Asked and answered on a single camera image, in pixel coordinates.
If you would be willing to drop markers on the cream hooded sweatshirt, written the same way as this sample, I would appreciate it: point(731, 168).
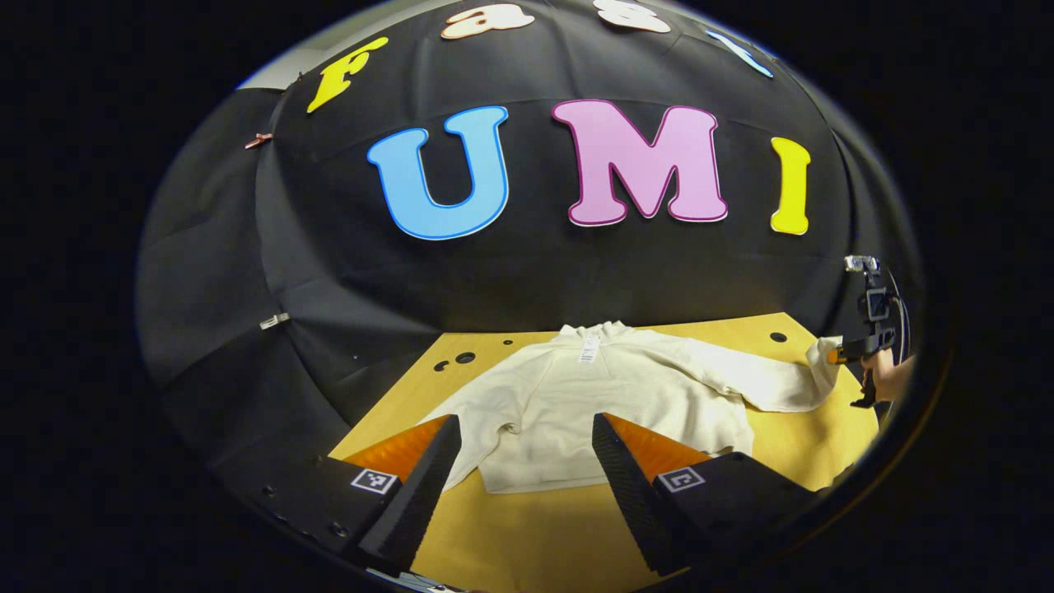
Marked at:
point(560, 412)

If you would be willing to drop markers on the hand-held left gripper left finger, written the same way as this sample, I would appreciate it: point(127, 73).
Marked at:
point(420, 502)

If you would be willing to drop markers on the black backdrop cloth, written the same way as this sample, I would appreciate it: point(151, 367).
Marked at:
point(510, 280)

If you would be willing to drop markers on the small red clip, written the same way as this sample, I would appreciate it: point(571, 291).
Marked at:
point(258, 140)

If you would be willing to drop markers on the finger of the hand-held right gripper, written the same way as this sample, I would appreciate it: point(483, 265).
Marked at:
point(841, 355)

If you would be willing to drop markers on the small white tag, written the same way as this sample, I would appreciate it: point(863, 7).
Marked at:
point(274, 320)

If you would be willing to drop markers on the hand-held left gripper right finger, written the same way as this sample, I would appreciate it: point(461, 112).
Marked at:
point(630, 502)

